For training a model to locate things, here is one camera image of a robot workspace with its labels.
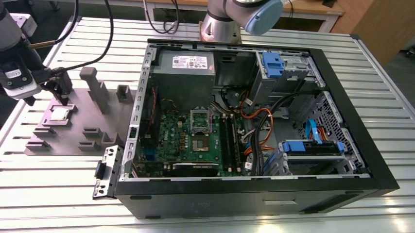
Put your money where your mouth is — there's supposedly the thick black cable bundle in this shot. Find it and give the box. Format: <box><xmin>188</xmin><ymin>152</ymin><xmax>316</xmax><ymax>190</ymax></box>
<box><xmin>249</xmin><ymin>89</ymin><xmax>324</xmax><ymax>177</ymax></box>

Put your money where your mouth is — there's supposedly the black camera cable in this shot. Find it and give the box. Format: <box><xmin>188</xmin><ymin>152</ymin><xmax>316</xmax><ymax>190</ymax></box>
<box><xmin>47</xmin><ymin>0</ymin><xmax>114</xmax><ymax>73</ymax></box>

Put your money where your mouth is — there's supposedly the black RAM slot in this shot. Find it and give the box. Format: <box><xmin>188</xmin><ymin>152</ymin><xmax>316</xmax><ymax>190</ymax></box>
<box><xmin>228</xmin><ymin>114</ymin><xmax>242</xmax><ymax>170</ymax></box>

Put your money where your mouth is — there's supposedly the hard disk in blue carrier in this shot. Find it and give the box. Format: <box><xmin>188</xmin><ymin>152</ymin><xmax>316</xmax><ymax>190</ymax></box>
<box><xmin>278</xmin><ymin>140</ymin><xmax>345</xmax><ymax>156</ymax></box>

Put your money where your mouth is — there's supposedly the grey metal drive cage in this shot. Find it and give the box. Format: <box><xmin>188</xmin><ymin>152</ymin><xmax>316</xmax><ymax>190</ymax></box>
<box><xmin>249</xmin><ymin>50</ymin><xmax>325</xmax><ymax>107</ymax></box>

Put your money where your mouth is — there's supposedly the grey metal slot bracket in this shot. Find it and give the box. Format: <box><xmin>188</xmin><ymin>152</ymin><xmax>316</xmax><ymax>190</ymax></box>
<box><xmin>91</xmin><ymin>144</ymin><xmax>122</xmax><ymax>200</ymax></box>

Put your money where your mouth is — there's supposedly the blue flat data cable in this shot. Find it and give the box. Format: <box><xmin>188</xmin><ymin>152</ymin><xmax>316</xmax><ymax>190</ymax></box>
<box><xmin>304</xmin><ymin>119</ymin><xmax>322</xmax><ymax>144</ymax></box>

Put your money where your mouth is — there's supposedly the green motherboard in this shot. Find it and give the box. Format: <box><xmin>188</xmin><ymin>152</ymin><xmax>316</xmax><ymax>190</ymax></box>
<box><xmin>137</xmin><ymin>97</ymin><xmax>246</xmax><ymax>177</ymax></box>

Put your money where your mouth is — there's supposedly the red twisted wire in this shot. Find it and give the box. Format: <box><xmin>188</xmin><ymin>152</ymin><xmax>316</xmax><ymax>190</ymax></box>
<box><xmin>144</xmin><ymin>86</ymin><xmax>158</xmax><ymax>139</ymax></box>

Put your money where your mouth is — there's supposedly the metal socket cover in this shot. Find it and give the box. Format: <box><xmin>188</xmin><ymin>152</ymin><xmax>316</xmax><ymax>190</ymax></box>
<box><xmin>189</xmin><ymin>108</ymin><xmax>213</xmax><ymax>136</ymax></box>

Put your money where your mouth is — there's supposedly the black open PC case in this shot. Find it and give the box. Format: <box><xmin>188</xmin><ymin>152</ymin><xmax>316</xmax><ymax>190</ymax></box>
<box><xmin>113</xmin><ymin>38</ymin><xmax>400</xmax><ymax>220</ymax></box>

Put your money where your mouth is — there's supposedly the black graphics card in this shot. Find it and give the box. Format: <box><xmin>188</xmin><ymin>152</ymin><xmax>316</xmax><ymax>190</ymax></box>
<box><xmin>161</xmin><ymin>161</ymin><xmax>220</xmax><ymax>178</ymax></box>

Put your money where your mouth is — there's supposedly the CPU socket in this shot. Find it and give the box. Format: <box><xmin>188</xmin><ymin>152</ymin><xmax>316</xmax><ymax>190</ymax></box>
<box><xmin>189</xmin><ymin>137</ymin><xmax>212</xmax><ymax>153</ymax></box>

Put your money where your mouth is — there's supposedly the grey power supply unit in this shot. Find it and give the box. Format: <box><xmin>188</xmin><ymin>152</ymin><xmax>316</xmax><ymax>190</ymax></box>
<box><xmin>150</xmin><ymin>50</ymin><xmax>216</xmax><ymax>109</ymax></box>

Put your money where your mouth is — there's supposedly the wooden desk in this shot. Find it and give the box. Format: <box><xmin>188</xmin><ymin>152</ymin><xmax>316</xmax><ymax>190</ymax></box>
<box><xmin>281</xmin><ymin>0</ymin><xmax>345</xmax><ymax>33</ymax></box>

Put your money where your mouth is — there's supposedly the orange wire bundle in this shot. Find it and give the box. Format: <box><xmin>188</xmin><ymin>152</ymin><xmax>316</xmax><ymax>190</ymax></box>
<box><xmin>240</xmin><ymin>106</ymin><xmax>276</xmax><ymax>156</ymax></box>

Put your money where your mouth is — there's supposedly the grey parts rack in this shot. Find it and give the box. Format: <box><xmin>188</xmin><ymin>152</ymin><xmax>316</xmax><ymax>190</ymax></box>
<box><xmin>23</xmin><ymin>67</ymin><xmax>138</xmax><ymax>156</ymax></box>

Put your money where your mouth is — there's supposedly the light blue data cable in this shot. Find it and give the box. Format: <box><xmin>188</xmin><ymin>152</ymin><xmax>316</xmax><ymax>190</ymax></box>
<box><xmin>262</xmin><ymin>152</ymin><xmax>276</xmax><ymax>176</ymax></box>

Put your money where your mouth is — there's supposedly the silver CPU with green edge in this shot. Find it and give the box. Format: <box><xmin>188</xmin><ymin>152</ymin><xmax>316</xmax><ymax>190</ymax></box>
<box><xmin>49</xmin><ymin>108</ymin><xmax>69</xmax><ymax>121</ymax></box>

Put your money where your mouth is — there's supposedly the grey metal disk bay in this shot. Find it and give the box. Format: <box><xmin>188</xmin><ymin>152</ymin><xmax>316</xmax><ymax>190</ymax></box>
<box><xmin>268</xmin><ymin>152</ymin><xmax>368</xmax><ymax>177</ymax></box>

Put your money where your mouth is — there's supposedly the empty blue disk carrier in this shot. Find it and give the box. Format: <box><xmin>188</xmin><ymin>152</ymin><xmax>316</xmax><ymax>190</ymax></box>
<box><xmin>262</xmin><ymin>52</ymin><xmax>285</xmax><ymax>79</ymax></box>

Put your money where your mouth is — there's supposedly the brown wooden cabinet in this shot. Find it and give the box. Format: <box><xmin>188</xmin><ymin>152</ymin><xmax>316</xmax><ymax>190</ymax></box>
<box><xmin>332</xmin><ymin>0</ymin><xmax>415</xmax><ymax>66</ymax></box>

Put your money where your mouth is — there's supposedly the white desk frame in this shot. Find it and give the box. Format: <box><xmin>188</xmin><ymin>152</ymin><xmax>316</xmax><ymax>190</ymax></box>
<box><xmin>47</xmin><ymin>0</ymin><xmax>209</xmax><ymax>22</ymax></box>

